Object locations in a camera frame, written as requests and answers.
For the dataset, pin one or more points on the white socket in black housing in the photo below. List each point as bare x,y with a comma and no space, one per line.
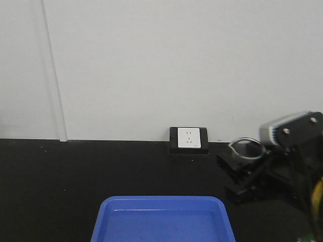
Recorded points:
188,140

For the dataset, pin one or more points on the blue plastic tray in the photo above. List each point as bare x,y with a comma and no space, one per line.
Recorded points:
162,218

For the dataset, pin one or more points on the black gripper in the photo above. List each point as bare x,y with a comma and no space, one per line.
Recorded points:
293,170

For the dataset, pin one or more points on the clear glass beaker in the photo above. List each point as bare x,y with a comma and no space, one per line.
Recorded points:
246,150

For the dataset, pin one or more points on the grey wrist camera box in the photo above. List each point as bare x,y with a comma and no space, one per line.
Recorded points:
268,132

